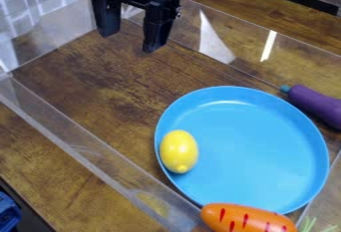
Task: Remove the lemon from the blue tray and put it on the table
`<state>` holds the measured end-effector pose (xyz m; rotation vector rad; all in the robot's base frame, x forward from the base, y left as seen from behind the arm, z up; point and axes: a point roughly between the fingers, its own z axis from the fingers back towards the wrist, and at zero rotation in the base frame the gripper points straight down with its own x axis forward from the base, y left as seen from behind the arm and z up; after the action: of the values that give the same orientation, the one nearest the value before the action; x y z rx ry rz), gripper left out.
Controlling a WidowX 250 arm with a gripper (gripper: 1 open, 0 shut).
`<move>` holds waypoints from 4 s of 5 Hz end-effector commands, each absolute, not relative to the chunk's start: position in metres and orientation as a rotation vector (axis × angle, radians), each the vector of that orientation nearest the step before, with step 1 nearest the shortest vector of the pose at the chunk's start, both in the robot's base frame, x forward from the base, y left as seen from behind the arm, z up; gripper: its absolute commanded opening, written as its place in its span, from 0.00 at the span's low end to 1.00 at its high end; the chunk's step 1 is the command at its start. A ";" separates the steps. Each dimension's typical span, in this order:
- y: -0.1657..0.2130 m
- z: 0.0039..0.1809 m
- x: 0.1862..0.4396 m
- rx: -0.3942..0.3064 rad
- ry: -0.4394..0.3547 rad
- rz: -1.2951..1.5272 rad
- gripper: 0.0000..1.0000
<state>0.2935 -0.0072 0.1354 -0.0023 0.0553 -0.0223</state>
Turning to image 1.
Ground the purple toy eggplant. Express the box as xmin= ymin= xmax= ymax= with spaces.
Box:
xmin=280 ymin=85 xmax=341 ymax=130

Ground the blue round plastic tray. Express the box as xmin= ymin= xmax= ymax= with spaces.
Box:
xmin=155 ymin=86 xmax=329 ymax=214

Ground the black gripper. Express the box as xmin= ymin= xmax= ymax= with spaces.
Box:
xmin=91 ymin=0 xmax=180 ymax=53

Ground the yellow toy lemon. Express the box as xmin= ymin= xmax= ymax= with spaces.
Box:
xmin=161 ymin=129 xmax=198 ymax=173

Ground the orange toy carrot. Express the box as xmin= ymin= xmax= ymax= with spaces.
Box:
xmin=200 ymin=203 xmax=299 ymax=232

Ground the blue object at corner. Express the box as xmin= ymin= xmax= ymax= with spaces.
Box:
xmin=0 ymin=191 xmax=22 ymax=232

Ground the clear acrylic enclosure wall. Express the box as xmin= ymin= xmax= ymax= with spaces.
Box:
xmin=0 ymin=0 xmax=341 ymax=232

